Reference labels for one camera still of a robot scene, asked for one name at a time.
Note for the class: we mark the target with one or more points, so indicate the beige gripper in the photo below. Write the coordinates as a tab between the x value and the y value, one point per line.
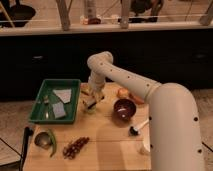
94	96

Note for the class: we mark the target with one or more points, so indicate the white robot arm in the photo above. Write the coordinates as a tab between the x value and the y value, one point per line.
174	127

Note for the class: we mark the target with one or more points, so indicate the green plastic cup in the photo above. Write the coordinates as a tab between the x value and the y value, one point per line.
86	103

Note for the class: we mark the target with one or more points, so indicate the white plastic cup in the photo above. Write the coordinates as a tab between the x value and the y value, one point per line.
145	147

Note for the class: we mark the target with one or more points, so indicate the yellow banana toy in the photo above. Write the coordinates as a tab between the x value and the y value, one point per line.
85	91

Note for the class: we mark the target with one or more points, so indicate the orange fruit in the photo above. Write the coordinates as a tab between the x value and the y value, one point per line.
122	93

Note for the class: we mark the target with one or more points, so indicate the grey sponge piece lower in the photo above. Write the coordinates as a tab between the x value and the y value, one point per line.
58	110

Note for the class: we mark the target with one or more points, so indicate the orange bowl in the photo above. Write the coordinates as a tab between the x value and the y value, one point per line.
137	99

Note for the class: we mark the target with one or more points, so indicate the small metal object in tray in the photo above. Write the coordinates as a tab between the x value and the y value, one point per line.
46	100

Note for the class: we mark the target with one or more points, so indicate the black white brush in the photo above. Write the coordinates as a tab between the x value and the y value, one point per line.
135	130

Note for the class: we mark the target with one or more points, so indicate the green plastic tray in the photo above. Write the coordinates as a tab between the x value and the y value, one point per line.
43	114

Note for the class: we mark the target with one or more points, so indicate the brown grape bunch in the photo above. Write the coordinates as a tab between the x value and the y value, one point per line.
73	148

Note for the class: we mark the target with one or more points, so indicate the small metal bowl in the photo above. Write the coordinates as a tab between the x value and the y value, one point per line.
43	140

